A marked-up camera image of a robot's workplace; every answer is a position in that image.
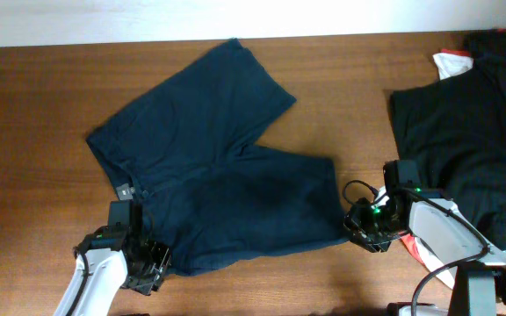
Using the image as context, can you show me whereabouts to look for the navy blue shorts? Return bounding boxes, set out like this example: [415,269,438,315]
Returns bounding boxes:
[86,39,347,277]

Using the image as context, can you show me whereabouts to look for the right black cable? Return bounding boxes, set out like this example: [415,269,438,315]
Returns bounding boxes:
[342,179,492,316]

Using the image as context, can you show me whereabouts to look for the black garment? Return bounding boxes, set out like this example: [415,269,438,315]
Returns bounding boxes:
[389,31,506,250]

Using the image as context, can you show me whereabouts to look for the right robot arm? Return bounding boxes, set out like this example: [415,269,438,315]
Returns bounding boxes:
[343,160,506,316]

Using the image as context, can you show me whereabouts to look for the red and white garment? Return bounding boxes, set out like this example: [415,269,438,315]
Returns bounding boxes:
[432,50,473,80]

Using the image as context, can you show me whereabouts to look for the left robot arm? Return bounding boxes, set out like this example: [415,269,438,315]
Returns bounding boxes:
[54,200,171,316]

